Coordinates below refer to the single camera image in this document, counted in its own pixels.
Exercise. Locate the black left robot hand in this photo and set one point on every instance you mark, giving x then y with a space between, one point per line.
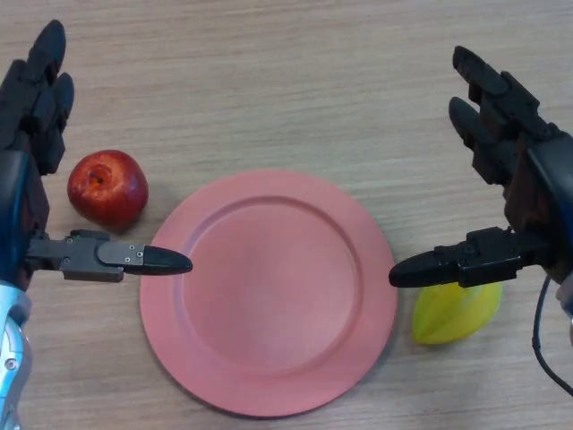
22 201

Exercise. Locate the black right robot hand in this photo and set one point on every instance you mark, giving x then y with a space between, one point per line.
537 179

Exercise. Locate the yellow starfruit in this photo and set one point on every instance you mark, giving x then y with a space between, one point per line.
452 318

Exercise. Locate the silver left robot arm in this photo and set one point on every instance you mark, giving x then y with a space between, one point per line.
11 358

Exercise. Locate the pink round plate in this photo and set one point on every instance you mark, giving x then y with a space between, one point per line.
268 295

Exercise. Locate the red apple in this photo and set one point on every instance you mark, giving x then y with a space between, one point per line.
107 192

